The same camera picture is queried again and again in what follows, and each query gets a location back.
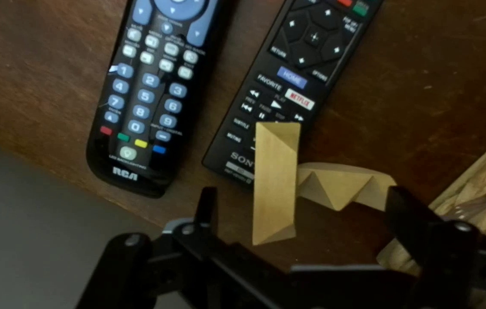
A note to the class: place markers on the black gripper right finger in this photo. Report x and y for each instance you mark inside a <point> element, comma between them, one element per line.
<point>450,256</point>

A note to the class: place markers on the black RCA remote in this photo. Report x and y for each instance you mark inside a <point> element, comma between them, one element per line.
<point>151,91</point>

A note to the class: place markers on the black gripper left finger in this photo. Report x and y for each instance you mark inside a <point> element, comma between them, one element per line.
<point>189,260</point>

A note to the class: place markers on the wooden zigzag block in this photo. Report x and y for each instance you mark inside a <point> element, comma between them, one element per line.
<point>335,186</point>

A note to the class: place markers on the black Sony remote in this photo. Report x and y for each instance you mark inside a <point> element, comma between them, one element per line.
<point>302,55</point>

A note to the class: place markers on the wooden triangular block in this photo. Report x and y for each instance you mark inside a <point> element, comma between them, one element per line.
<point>275,181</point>

